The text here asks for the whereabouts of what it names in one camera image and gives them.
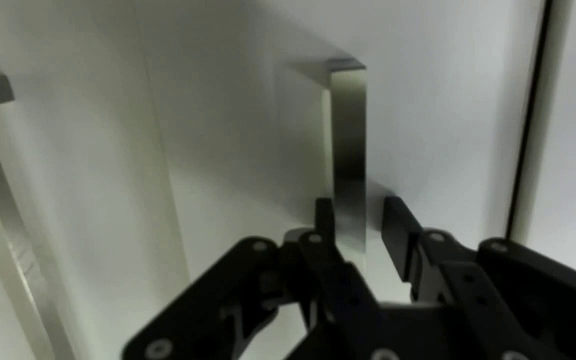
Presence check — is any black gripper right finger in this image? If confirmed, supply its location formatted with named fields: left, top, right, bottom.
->
left=380, top=194, right=576, bottom=360

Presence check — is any white drawer with wooden inside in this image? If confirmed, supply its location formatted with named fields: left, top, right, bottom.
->
left=142, top=0, right=536, bottom=316

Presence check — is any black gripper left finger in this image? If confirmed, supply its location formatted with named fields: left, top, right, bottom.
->
left=122, top=196, right=386, bottom=360

